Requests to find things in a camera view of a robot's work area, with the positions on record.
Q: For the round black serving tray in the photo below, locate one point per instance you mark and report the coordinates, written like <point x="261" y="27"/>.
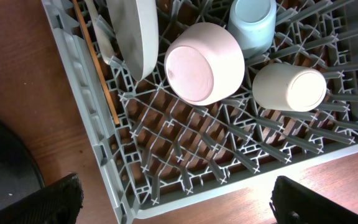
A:
<point x="20" y="175"/>

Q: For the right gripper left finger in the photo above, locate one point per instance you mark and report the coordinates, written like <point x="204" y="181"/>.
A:
<point x="58" y="203"/>

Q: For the wooden chopstick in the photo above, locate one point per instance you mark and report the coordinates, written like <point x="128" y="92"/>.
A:
<point x="96" y="62"/>

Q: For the grey dinner plate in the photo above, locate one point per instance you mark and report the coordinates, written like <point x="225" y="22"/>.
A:
<point x="135" y="24"/>

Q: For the pink bowl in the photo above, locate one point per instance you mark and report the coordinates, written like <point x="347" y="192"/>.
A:
<point x="204" y="64"/>

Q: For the light blue cup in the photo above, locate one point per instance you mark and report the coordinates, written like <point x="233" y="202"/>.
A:
<point x="252" y="24"/>

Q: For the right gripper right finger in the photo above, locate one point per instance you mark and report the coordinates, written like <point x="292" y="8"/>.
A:
<point x="292" y="202"/>

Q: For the grey dishwasher rack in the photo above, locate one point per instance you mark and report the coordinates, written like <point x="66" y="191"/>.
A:
<point x="157" y="153"/>

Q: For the white cup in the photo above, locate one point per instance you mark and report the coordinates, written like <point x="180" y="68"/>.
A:
<point x="285" y="87"/>

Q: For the white plastic fork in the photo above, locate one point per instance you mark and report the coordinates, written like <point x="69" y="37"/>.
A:
<point x="102" y="38"/>

